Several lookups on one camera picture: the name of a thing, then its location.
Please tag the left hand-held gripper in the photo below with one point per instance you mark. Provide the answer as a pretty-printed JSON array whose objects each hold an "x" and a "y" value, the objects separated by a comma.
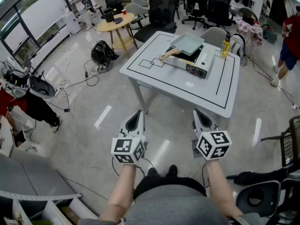
[{"x": 127, "y": 149}]

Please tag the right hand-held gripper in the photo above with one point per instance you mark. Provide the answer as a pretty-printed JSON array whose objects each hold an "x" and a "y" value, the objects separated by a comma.
[{"x": 211, "y": 145}]

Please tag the white portable induction cooktop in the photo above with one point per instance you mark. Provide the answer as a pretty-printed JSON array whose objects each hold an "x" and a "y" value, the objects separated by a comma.
[{"x": 204, "y": 60}]

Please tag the person's left forearm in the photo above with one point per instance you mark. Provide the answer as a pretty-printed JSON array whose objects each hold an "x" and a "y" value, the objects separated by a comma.
[{"x": 119, "y": 191}]

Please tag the person's right forearm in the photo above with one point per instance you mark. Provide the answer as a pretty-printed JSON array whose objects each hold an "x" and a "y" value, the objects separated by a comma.
[{"x": 220, "y": 189}]

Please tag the white paper scrap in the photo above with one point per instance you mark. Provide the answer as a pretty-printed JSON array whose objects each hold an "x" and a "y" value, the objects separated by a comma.
[{"x": 189, "y": 84}]

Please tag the person's left black shoe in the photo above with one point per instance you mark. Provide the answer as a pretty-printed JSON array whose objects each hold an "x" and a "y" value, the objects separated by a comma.
[{"x": 152, "y": 172}]

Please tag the person's black shoe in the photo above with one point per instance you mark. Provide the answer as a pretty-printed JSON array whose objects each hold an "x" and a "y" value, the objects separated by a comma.
[
  {"x": 152, "y": 172},
  {"x": 173, "y": 170}
]

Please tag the white square table black lines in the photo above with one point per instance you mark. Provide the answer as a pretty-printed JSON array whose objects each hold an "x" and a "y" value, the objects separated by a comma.
[{"x": 168, "y": 83}]

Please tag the person's right black shoe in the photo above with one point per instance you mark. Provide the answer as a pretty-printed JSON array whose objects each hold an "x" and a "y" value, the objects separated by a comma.
[{"x": 173, "y": 170}]

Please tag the person's black trousers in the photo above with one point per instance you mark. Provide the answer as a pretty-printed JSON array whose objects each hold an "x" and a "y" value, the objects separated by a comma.
[{"x": 168, "y": 182}]

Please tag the yellow oil bottle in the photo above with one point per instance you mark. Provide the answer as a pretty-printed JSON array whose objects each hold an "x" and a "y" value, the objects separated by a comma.
[{"x": 225, "y": 48}]

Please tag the white power strip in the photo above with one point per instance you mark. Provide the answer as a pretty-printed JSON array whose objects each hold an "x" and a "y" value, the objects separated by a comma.
[
  {"x": 58, "y": 92},
  {"x": 294, "y": 106}
]

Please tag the person's grey shirt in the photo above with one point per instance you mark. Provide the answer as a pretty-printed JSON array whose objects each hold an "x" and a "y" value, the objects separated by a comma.
[{"x": 173, "y": 207}]

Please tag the grey upholstered chair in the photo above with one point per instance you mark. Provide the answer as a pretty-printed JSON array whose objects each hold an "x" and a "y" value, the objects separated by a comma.
[{"x": 211, "y": 36}]

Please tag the black metal mesh chair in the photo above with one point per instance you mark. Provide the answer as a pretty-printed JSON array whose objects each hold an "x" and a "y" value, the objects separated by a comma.
[{"x": 291, "y": 144}]

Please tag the grey plastic chair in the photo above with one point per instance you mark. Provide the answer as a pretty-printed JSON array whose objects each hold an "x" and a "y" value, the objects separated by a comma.
[
  {"x": 267, "y": 191},
  {"x": 42, "y": 88}
]

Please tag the round wooden table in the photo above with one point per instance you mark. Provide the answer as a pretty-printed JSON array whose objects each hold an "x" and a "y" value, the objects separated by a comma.
[{"x": 117, "y": 27}]

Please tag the floral cloth covered table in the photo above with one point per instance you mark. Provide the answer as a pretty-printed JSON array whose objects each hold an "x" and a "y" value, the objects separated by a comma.
[{"x": 248, "y": 30}]

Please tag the blue cloth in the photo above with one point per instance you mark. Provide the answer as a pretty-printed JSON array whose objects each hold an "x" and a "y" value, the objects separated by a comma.
[{"x": 118, "y": 20}]

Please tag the dark green basket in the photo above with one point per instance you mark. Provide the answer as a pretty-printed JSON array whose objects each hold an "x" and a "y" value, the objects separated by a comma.
[{"x": 269, "y": 35}]

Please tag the white low cabinet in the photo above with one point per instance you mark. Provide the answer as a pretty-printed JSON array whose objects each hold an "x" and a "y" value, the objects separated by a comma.
[{"x": 54, "y": 48}]

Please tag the black bucket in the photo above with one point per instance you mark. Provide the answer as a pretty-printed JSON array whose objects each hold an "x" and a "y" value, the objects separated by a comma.
[{"x": 108, "y": 15}]

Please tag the red cup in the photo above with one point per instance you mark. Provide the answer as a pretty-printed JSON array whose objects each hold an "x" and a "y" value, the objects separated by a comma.
[{"x": 124, "y": 12}]

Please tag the beige shell chair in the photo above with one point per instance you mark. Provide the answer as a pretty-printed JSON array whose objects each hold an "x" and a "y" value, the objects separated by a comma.
[
  {"x": 137, "y": 10},
  {"x": 140, "y": 1}
]

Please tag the white storage shelf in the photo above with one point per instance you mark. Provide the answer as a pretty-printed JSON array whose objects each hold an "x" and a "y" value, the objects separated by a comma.
[{"x": 28, "y": 179}]

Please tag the grey round-back chair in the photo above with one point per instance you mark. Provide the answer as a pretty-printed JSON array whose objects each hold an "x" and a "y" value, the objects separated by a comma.
[{"x": 248, "y": 12}]

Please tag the large black mesh office chair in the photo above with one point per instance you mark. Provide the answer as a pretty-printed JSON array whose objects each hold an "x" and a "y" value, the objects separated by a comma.
[{"x": 162, "y": 8}]

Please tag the black framed window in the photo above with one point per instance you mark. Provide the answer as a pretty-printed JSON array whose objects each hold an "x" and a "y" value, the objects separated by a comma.
[{"x": 35, "y": 15}]

